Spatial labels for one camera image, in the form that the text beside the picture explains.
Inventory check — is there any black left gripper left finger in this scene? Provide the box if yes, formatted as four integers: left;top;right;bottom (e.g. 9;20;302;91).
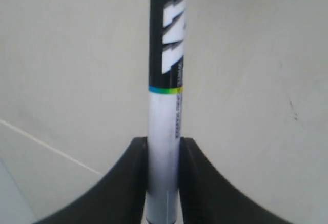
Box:
38;137;148;224

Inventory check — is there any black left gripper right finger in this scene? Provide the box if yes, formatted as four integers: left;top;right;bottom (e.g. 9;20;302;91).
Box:
179;137;287;223

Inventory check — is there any black and white marker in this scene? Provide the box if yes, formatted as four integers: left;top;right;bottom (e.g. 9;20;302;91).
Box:
146;0;187;223

